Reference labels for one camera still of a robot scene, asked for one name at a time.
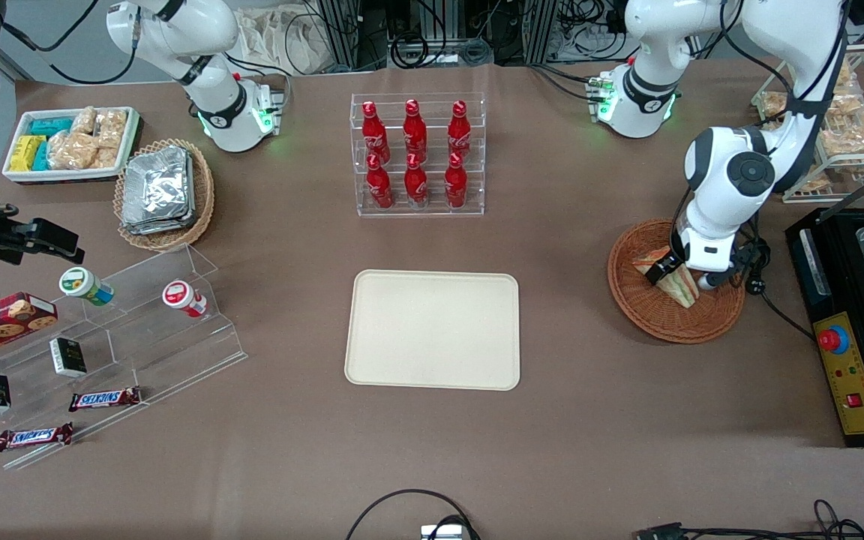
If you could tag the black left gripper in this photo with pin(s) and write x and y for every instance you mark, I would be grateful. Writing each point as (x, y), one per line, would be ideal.
(665, 267)

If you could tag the triangular sandwich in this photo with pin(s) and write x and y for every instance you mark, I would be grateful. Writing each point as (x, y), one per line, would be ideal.
(683, 291)

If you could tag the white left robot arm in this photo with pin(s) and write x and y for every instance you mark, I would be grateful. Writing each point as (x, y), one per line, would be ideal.
(724, 180)

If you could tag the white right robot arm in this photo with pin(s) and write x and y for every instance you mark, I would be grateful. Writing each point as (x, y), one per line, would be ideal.
(229, 105)

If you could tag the round brown wicker basket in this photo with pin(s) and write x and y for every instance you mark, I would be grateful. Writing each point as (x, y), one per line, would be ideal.
(664, 319)

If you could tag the oval light wicker basket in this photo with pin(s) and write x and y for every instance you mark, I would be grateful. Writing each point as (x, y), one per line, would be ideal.
(203, 195)

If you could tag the cream plastic tray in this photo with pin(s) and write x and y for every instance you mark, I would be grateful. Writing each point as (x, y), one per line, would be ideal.
(432, 330)

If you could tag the green lid sunflower jar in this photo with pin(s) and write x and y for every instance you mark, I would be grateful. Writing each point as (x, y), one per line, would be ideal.
(76, 282)

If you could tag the teal snack pack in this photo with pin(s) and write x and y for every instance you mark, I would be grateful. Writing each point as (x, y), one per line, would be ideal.
(49, 126)
(41, 157)

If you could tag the clear bag of crackers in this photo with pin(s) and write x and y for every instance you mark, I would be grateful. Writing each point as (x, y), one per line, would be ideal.
(106, 158)
(85, 120)
(68, 151)
(112, 126)

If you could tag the yellow snack pack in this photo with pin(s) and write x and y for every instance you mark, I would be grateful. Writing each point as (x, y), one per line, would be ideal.
(25, 152)

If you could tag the silver foil wrapped pack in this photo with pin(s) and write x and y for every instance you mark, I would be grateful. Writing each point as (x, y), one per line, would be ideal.
(158, 187)
(190, 214)

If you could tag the white rectangular snack bin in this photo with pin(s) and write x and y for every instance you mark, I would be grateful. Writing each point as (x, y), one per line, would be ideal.
(132, 142)

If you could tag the red lid white jar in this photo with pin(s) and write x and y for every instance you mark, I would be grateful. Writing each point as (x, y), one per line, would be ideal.
(175, 293)

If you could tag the clear acrylic stepped display stand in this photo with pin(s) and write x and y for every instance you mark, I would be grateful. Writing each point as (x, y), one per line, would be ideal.
(147, 337)

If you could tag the Snickers chocolate bar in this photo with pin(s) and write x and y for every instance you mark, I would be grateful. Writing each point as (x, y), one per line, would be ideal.
(104, 398)
(33, 436)

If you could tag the clear bag of fried snacks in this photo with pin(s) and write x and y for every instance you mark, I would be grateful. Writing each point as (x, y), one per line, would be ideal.
(816, 182)
(844, 75)
(775, 105)
(850, 105)
(856, 140)

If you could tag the black appliance with yellow panel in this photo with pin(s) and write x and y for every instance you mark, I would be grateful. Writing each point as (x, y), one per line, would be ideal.
(844, 247)

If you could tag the red emergency stop button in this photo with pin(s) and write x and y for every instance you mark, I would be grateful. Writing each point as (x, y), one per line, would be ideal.
(833, 339)

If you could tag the clear acrylic bottle rack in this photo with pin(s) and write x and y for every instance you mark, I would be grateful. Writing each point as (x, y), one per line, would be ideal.
(477, 187)

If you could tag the red cola bottle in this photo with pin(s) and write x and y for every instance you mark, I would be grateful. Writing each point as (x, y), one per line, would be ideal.
(373, 129)
(460, 129)
(415, 129)
(415, 186)
(379, 187)
(456, 186)

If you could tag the white cloth bag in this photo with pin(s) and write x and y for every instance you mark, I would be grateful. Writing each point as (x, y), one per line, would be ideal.
(274, 37)

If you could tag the small grey device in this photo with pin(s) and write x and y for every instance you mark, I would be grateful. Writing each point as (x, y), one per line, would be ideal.
(443, 533)

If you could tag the aluminium frame post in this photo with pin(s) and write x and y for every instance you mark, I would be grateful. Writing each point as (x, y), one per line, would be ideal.
(544, 30)
(342, 34)

